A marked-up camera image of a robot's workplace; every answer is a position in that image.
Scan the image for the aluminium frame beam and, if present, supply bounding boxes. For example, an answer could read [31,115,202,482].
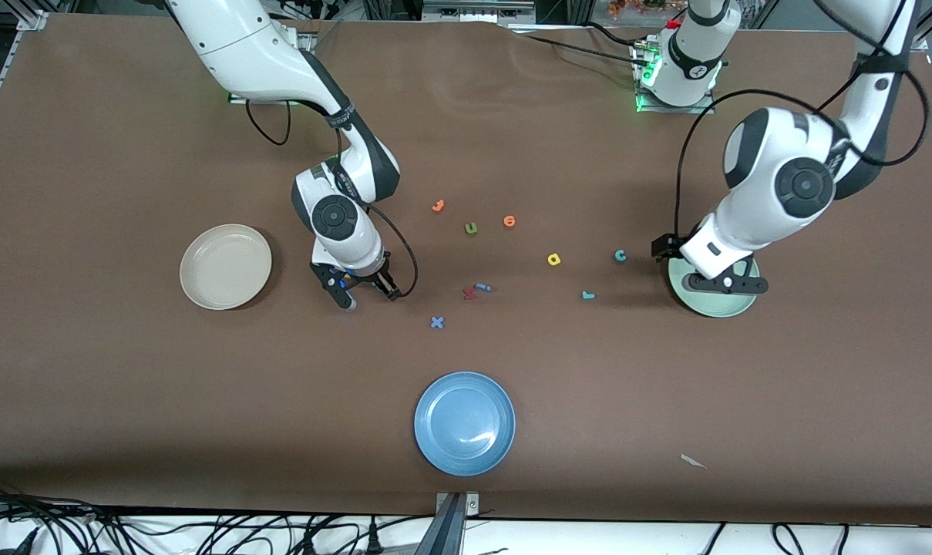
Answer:
[422,0,538,24]

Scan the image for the orange decorative object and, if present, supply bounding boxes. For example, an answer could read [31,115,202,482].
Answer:
[608,0,668,18]

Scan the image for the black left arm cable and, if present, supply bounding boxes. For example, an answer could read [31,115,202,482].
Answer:
[674,0,932,241]

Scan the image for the blue plate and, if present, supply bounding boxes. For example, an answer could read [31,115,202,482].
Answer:
[414,372,516,477]

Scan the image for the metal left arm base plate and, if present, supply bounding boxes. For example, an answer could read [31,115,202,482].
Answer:
[634,37,718,115]

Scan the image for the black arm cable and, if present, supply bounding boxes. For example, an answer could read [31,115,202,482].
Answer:
[674,0,932,241]
[246,99,419,299]

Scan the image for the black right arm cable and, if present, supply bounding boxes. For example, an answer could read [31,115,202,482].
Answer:
[246,99,419,299]

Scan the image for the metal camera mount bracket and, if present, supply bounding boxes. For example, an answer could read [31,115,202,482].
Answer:
[433,492,482,555]

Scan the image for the light green plate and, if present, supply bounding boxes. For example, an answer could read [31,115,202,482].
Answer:
[666,253,761,318]

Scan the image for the black base cable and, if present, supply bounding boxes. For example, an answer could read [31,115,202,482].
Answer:
[585,22,651,49]
[521,32,651,70]

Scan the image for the beige plate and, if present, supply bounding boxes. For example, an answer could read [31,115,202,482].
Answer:
[179,224,273,311]

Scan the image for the black floor cable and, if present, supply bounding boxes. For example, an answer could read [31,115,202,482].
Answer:
[772,523,807,555]

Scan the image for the brown table cover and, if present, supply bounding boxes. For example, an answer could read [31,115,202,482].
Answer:
[0,12,932,526]

